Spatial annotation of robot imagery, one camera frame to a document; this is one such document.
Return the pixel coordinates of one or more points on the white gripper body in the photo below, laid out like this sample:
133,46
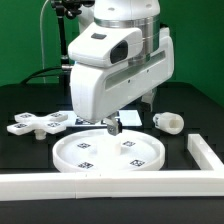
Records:
97,93

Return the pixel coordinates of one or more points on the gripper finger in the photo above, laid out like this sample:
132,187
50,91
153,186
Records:
114,128

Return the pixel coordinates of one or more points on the white round table top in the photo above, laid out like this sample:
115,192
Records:
96,150

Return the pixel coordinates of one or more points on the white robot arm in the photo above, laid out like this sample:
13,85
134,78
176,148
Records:
121,56

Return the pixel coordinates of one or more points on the white marker sheet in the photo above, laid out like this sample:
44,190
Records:
126,117

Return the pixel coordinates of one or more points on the white cross-shaped table base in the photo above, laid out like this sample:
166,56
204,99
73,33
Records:
27,122

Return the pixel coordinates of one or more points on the white L-shaped fence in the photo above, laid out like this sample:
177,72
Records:
207,180

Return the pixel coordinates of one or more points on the black camera stand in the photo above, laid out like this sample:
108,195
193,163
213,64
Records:
70,9

